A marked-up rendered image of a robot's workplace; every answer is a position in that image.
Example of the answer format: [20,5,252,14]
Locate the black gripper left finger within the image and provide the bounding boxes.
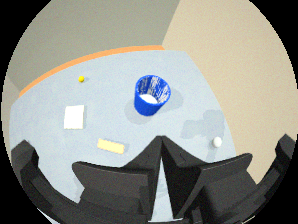
[72,136,162,221]

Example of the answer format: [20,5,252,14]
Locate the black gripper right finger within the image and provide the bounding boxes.
[161,136,253,220]

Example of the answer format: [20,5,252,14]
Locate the blue cup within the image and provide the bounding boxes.
[134,75,170,117]

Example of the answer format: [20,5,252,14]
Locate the tan flat bar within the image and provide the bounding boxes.
[97,139,124,153]

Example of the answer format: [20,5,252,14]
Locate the white flat block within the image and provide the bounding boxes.
[64,105,85,129]

